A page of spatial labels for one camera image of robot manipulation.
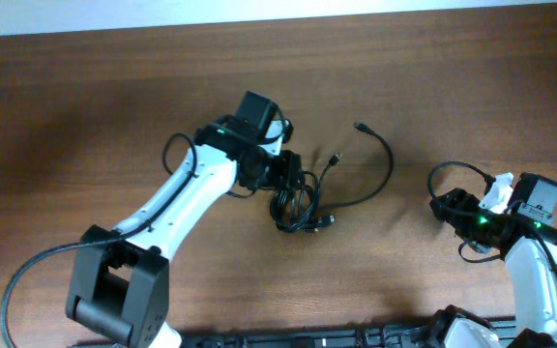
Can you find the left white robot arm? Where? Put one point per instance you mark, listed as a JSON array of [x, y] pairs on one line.
[[120, 282]]

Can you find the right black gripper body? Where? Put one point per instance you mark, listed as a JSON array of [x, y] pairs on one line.
[[469, 218]]

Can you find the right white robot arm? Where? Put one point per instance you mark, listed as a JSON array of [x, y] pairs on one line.
[[513, 223]]

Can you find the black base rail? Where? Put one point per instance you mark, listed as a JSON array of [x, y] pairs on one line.
[[387, 337]]

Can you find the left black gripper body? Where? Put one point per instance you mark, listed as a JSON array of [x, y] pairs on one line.
[[267, 169]]

